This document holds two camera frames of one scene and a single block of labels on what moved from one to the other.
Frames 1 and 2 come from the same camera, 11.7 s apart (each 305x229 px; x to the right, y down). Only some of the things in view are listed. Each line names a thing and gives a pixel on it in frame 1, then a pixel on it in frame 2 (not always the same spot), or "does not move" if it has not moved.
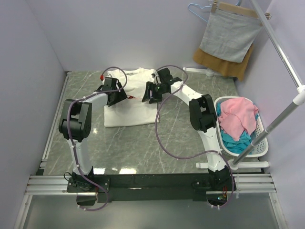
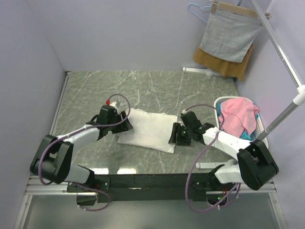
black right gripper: (149, 87) → (177, 129)
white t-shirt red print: (132, 110) → (153, 130)
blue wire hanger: (203, 7) does not move
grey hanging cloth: (230, 35) does not move
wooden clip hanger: (236, 9) does not move
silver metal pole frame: (299, 97) does not move
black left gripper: (121, 96) → (125, 126)
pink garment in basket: (236, 115) does not move
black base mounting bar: (142, 186) does not move
